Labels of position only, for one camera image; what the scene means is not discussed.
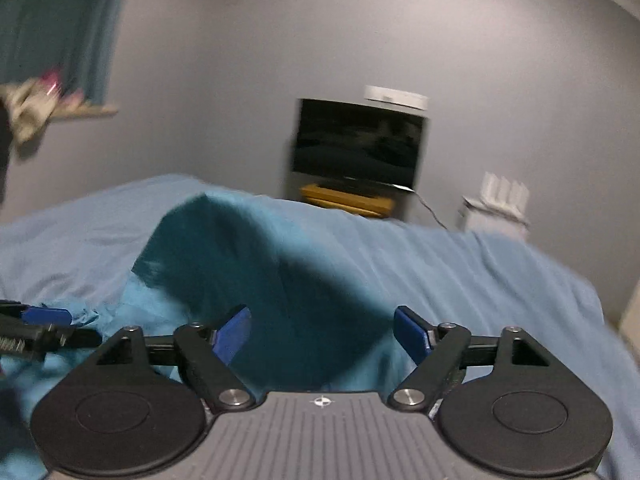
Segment white router with antennas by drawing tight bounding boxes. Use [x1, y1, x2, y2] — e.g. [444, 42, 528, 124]
[479, 171, 531, 226]

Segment blue bed blanket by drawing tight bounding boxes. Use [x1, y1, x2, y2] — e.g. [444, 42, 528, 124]
[0, 172, 640, 480]

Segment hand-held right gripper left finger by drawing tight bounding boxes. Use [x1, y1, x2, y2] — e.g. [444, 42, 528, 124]
[92, 305, 257, 413]

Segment wooden window sill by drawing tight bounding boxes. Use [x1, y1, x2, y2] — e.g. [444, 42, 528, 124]
[50, 102, 119, 118]

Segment teal hooded jacket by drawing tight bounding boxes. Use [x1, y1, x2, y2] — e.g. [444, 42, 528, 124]
[0, 192, 418, 480]

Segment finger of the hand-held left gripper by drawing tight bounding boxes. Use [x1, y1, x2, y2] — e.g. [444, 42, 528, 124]
[0, 300, 73, 327]
[0, 324, 103, 362]

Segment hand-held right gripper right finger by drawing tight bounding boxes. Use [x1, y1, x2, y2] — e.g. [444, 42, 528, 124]
[387, 305, 551, 411]

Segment white wall socket strip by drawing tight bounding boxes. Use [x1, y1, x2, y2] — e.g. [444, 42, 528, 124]
[364, 85, 431, 109]

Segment teal curtain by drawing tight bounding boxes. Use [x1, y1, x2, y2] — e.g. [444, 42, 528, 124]
[0, 0, 138, 103]

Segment pink and white cloth items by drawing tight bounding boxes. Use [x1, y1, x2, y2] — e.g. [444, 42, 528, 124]
[0, 72, 86, 148]

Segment black television cable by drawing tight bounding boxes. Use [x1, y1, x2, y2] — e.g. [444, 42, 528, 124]
[395, 185, 451, 231]

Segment yellow television stand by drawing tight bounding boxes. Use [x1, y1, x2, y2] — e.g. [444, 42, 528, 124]
[299, 183, 396, 219]

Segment black flat screen television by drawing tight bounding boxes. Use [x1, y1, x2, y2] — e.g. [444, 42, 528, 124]
[291, 98, 427, 192]

